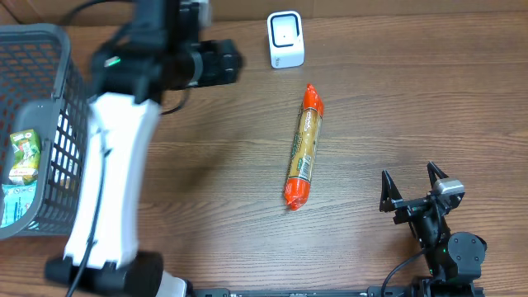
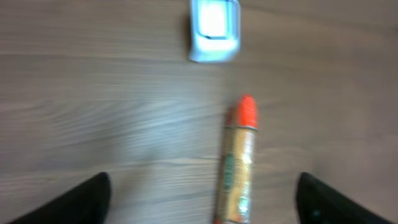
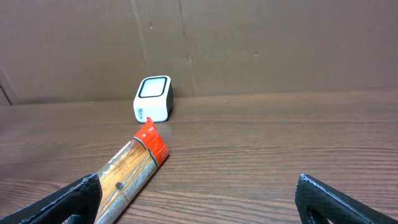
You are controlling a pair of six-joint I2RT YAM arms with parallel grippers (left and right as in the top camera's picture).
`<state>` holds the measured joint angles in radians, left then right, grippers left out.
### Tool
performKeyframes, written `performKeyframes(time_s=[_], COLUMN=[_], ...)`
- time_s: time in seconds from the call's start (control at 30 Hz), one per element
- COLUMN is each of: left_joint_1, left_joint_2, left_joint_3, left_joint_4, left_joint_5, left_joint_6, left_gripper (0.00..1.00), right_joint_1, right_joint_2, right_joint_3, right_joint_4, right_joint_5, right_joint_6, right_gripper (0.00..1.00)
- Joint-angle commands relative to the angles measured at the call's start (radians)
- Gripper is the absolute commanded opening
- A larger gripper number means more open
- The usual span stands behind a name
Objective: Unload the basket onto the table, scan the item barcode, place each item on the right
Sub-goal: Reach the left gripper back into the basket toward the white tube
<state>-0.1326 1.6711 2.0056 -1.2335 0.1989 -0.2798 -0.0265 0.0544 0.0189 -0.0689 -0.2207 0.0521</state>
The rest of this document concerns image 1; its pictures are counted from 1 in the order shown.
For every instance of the white barcode scanner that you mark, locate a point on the white barcode scanner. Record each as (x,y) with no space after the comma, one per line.
(286,39)

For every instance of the teal wet wipes pack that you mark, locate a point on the teal wet wipes pack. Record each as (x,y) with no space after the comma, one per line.
(17,201)

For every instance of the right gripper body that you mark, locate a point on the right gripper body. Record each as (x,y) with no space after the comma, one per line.
(411,208)

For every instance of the green juice carton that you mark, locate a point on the green juice carton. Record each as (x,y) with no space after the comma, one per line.
(27,152)

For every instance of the grey plastic shopping basket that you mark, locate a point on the grey plastic shopping basket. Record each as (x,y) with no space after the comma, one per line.
(39,80)

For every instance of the orange biscuit roll package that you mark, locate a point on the orange biscuit roll package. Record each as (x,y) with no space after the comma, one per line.
(304,149)

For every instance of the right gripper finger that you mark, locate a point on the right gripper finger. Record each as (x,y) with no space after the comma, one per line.
(390,198)
(435,174)

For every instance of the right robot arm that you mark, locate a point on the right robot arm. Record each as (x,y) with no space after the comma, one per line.
(454,260)

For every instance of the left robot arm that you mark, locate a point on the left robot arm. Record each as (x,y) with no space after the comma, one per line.
(160,50)

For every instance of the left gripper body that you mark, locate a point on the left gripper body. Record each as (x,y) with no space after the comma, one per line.
(218,68)

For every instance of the white cosmetic tube gold cap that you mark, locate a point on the white cosmetic tube gold cap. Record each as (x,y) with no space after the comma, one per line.
(65,162)

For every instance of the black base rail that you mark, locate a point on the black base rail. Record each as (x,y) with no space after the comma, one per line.
(372,291)

